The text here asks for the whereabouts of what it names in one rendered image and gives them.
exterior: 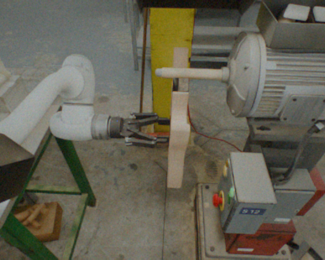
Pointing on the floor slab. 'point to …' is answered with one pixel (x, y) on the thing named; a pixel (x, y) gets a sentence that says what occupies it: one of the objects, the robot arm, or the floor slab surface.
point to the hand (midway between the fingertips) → (169, 130)
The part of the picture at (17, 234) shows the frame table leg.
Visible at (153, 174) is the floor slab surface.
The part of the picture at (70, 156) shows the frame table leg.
